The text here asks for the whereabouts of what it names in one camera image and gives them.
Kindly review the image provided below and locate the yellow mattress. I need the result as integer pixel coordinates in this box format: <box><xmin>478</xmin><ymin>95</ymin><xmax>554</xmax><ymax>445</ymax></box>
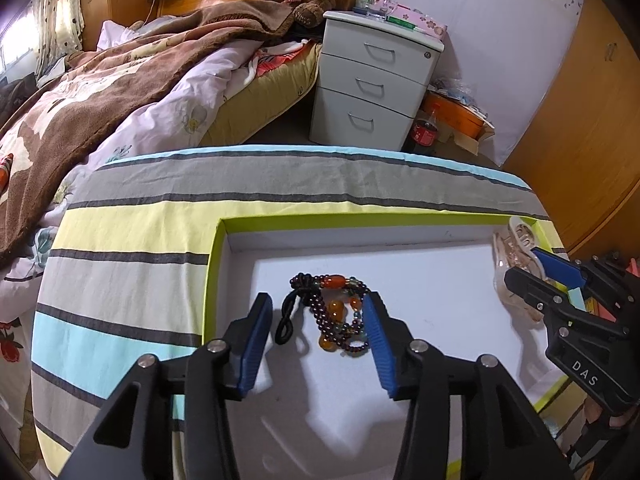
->
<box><xmin>200</xmin><ymin>42</ymin><xmax>323</xmax><ymax>147</ymax></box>

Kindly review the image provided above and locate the white tray with green rim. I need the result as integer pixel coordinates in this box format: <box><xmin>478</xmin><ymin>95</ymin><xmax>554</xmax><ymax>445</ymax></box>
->
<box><xmin>202</xmin><ymin>212</ymin><xmax>573</xmax><ymax>480</ymax></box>

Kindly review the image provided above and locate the orange box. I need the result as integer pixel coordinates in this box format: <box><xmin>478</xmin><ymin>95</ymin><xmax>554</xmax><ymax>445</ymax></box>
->
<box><xmin>422</xmin><ymin>91</ymin><xmax>488</xmax><ymax>141</ymax></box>

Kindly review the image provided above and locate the clear glass container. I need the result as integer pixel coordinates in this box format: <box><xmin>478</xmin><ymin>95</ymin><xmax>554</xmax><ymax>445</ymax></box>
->
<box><xmin>355</xmin><ymin>0</ymin><xmax>396</xmax><ymax>18</ymax></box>

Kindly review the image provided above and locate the plastic bag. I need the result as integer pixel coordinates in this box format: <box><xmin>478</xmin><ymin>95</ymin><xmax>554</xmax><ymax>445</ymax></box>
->
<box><xmin>430</xmin><ymin>79</ymin><xmax>488</xmax><ymax>116</ymax></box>

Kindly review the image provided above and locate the dotted curtain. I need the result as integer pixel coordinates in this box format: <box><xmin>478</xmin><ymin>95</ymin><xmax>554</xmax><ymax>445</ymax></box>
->
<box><xmin>30</xmin><ymin>0</ymin><xmax>85</xmax><ymax>53</ymax></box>

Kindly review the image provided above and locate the white drawer nightstand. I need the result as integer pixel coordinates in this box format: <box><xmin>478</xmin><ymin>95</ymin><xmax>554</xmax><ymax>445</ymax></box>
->
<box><xmin>308</xmin><ymin>10</ymin><xmax>446</xmax><ymax>152</ymax></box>

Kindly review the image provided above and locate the striped table cloth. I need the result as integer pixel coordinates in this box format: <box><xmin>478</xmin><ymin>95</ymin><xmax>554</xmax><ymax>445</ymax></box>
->
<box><xmin>30</xmin><ymin>145</ymin><xmax>568</xmax><ymax>480</ymax></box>

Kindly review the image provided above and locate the dark beaded bracelet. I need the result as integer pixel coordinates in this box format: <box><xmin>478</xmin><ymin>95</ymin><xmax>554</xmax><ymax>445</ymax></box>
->
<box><xmin>274</xmin><ymin>272</ymin><xmax>376</xmax><ymax>358</ymax></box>

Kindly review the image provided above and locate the translucent hair claw clip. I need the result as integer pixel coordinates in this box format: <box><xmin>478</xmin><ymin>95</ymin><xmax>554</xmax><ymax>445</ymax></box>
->
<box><xmin>492</xmin><ymin>216</ymin><xmax>551</xmax><ymax>323</ymax></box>

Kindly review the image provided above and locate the red white patterned cloth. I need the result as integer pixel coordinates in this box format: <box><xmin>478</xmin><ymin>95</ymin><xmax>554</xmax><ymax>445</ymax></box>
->
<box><xmin>247</xmin><ymin>42</ymin><xmax>308</xmax><ymax>86</ymax></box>

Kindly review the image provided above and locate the brown blanket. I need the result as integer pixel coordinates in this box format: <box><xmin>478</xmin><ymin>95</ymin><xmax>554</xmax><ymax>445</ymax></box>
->
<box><xmin>0</xmin><ymin>0</ymin><xmax>296</xmax><ymax>268</ymax></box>

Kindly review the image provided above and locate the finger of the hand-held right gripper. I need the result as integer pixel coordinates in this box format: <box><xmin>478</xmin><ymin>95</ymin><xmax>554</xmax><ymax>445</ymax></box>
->
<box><xmin>530</xmin><ymin>246</ymin><xmax>623</xmax><ymax>306</ymax></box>
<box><xmin>504</xmin><ymin>267</ymin><xmax>632</xmax><ymax>343</ymax></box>

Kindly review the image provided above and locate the cola bottle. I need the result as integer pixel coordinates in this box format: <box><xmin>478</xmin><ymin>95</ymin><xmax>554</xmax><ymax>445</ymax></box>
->
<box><xmin>411</xmin><ymin>105</ymin><xmax>443</xmax><ymax>148</ymax></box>

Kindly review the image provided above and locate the wooden wardrobe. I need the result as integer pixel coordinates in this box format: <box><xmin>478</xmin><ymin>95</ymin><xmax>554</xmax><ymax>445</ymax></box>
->
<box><xmin>502</xmin><ymin>0</ymin><xmax>640</xmax><ymax>281</ymax></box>

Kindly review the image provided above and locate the white pillow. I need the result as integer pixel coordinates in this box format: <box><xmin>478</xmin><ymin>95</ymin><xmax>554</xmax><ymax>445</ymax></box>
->
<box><xmin>97</xmin><ymin>20</ymin><xmax>151</xmax><ymax>51</ymax></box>

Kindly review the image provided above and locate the white floral quilt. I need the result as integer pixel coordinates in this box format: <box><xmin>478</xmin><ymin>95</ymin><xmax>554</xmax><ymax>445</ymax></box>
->
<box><xmin>0</xmin><ymin>20</ymin><xmax>321</xmax><ymax>411</ymax></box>

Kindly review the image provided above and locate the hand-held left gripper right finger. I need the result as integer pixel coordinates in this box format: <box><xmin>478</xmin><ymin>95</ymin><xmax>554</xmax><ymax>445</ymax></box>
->
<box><xmin>362</xmin><ymin>292</ymin><xmax>583</xmax><ymax>480</ymax></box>

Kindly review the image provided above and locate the pink floral box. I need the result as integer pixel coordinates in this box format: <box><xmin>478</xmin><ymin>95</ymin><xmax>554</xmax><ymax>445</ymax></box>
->
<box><xmin>387</xmin><ymin>2</ymin><xmax>448</xmax><ymax>37</ymax></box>

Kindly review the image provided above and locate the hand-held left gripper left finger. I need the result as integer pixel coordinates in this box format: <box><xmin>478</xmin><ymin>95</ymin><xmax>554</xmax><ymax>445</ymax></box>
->
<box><xmin>57</xmin><ymin>292</ymin><xmax>275</xmax><ymax>480</ymax></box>

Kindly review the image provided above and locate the cardboard box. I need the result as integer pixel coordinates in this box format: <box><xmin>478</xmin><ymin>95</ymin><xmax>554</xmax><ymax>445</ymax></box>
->
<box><xmin>440</xmin><ymin>120</ymin><xmax>496</xmax><ymax>156</ymax></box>

